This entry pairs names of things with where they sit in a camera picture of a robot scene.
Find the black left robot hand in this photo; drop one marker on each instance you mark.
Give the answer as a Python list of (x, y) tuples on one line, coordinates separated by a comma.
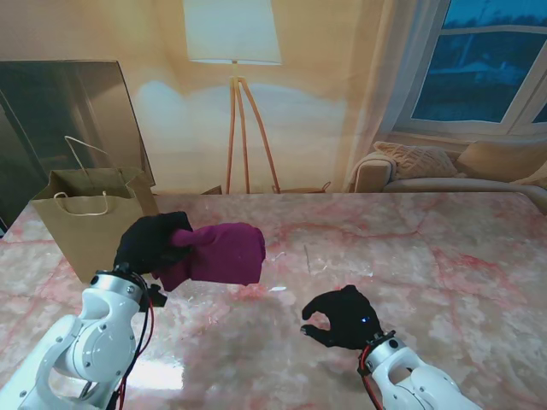
[(145, 247)]

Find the white framed window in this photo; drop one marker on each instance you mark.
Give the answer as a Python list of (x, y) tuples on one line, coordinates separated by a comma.
[(470, 77)]

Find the tripod floor lamp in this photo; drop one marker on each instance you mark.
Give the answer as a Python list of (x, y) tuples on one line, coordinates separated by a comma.
[(233, 30)]

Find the kraft paper bag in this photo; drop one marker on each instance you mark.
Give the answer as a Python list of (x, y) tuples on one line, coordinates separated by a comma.
[(94, 222)]

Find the sheer cream curtain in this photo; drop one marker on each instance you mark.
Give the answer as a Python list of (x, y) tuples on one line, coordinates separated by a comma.
[(384, 85)]

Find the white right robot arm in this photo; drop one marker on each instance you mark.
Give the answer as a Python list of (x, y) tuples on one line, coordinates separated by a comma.
[(410, 376)]

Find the dark mirror panel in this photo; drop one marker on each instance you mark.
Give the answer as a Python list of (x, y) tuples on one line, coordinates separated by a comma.
[(42, 107)]

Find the plain tan cushion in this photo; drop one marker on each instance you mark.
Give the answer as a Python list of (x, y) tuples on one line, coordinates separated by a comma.
[(504, 162)]

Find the purple shorts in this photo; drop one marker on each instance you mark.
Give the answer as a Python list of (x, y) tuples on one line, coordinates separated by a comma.
[(226, 256)]

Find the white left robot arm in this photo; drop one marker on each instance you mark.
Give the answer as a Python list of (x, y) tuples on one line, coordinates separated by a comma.
[(81, 341)]

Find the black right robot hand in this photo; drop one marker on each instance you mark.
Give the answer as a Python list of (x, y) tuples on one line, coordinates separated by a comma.
[(346, 320)]

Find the beige sofa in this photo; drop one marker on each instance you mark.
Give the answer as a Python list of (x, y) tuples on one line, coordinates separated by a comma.
[(427, 184)]

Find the knitted cream cushion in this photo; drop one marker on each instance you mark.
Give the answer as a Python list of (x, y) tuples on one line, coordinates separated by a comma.
[(419, 160)]

